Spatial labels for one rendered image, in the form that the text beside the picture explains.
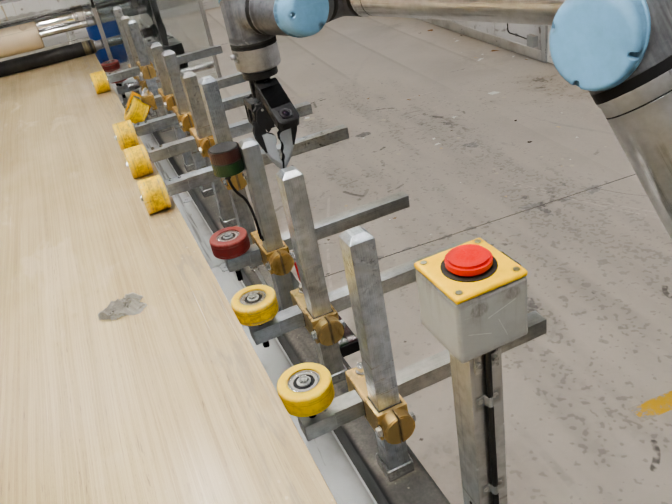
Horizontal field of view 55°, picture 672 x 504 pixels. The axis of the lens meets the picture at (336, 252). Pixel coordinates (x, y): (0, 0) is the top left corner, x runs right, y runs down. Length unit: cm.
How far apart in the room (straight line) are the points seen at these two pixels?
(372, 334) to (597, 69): 43
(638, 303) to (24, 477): 211
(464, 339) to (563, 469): 146
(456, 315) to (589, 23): 42
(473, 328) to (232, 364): 55
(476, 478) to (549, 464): 130
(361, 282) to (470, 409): 26
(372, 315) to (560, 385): 142
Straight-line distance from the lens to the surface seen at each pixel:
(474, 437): 67
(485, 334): 57
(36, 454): 103
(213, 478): 88
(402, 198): 148
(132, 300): 123
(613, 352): 236
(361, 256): 81
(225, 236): 136
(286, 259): 133
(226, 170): 124
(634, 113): 86
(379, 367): 92
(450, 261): 55
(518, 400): 217
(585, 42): 84
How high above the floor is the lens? 153
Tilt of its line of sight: 31 degrees down
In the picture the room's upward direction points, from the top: 11 degrees counter-clockwise
